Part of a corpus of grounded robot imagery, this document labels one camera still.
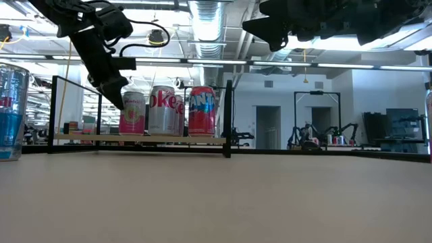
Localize black-framed wooden shelf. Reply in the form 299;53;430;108
47;75;234;159

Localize silver ventilation duct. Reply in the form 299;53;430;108
188;0;226;87

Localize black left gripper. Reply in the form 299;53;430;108
69;32;130;111

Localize dark workstation with monitors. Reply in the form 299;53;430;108
362;107;428;155

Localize red Fanta can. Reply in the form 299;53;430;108
188;86;217;138

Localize blue silver Red Bull can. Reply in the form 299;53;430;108
0;61;30;162

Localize black background gantry frame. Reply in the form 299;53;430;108
292;90;342;150

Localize silver Diet Coke can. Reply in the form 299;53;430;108
147;85;177;137
173;94;186;137

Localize colourful stacked bins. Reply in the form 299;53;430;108
63;116;97;145

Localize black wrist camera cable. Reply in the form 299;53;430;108
118;19;171;57

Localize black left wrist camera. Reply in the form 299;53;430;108
112;57;137;71

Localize yellow hanging cord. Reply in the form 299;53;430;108
56;39;74;136

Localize person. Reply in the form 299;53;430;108
301;123;321;150

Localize white ceiling light tube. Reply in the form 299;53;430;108
379;65;432;72
187;59;247;65
136;57;183;63
317;63;375;70
252;61;312;68

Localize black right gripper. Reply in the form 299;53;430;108
242;0;364;52

